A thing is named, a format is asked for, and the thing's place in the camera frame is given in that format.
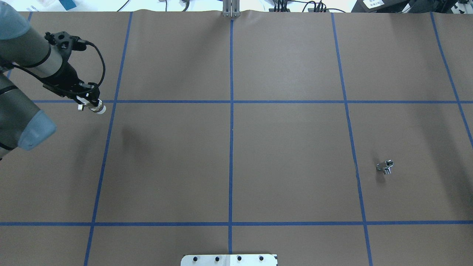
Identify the white PPR valve with handle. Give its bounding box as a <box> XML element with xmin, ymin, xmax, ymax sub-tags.
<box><xmin>78</xmin><ymin>97</ymin><xmax>106</xmax><ymax>115</ymax></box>

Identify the chrome metal pipe fitting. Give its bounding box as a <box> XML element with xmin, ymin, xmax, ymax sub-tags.
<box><xmin>376</xmin><ymin>159</ymin><xmax>394</xmax><ymax>175</ymax></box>

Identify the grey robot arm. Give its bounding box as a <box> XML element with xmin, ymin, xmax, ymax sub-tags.
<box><xmin>0</xmin><ymin>1</ymin><xmax>106</xmax><ymax>158</ymax></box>

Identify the white camera mast base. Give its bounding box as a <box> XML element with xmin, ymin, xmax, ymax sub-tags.
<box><xmin>180</xmin><ymin>254</ymin><xmax>278</xmax><ymax>266</ymax></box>

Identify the aluminium frame post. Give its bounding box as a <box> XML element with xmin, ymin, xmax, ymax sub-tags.
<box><xmin>222</xmin><ymin>0</ymin><xmax>241</xmax><ymax>18</ymax></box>

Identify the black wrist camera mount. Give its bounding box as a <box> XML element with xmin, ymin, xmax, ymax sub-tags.
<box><xmin>44</xmin><ymin>31</ymin><xmax>89</xmax><ymax>61</ymax></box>

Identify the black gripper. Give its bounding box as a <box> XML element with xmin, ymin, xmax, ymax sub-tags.
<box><xmin>43</xmin><ymin>63</ymin><xmax>100</xmax><ymax>107</ymax></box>

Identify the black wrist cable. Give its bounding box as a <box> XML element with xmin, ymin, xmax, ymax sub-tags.
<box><xmin>76</xmin><ymin>38</ymin><xmax>106</xmax><ymax>89</ymax></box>

